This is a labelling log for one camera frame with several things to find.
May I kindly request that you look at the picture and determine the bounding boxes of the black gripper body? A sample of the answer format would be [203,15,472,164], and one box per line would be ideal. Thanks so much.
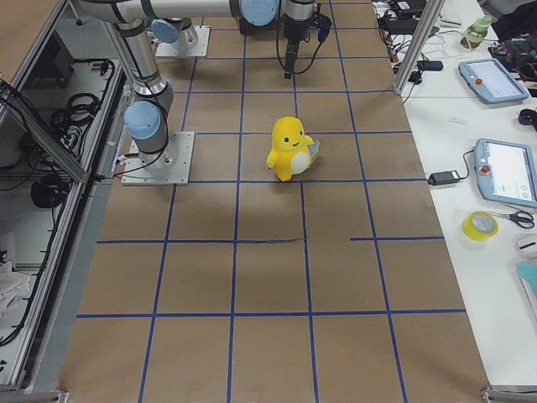
[284,14,310,53]

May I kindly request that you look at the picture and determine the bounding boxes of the teal notebook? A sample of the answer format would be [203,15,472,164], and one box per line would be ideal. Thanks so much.
[516,261,537,314]

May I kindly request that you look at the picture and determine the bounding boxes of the black scissors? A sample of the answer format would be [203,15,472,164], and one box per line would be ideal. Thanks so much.
[487,210,535,229]

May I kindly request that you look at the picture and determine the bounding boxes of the yellow tape roll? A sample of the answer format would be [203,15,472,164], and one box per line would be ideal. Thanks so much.
[461,211,499,242]

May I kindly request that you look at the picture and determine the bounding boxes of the black power adapter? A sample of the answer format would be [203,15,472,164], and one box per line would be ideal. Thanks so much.
[427,170,461,186]

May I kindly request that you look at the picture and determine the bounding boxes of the far teach pendant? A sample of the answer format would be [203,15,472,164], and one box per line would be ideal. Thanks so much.
[458,59,529,104]

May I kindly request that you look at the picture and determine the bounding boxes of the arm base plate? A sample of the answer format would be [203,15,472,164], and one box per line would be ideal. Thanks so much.
[155,25,211,59]
[121,131,195,186]

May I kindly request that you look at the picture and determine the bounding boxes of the white round device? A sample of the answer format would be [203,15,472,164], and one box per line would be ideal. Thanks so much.
[514,234,537,259]

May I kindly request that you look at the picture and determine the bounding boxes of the black round object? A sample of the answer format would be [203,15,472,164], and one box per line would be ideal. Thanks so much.
[518,108,537,128]

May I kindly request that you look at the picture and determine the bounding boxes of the yellow plush toy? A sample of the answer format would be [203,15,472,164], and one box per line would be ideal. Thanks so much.
[266,117,320,182]

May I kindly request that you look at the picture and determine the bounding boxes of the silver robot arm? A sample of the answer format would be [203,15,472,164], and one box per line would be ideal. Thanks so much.
[141,1,331,79]
[81,1,177,173]

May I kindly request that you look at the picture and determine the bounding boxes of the black small device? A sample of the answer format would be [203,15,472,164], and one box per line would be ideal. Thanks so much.
[416,60,444,71]

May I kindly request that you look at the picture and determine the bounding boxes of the near teach pendant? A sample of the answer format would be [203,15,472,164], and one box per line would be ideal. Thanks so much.
[473,139,536,208]

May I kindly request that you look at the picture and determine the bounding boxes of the aluminium side frame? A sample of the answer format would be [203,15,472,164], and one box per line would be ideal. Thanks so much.
[1,1,123,394]

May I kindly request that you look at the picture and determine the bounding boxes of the teach pendant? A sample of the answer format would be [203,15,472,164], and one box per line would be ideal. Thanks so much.
[458,59,529,104]
[473,139,536,208]

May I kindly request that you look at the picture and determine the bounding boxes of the aluminium frame post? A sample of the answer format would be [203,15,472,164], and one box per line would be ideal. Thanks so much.
[393,0,445,95]

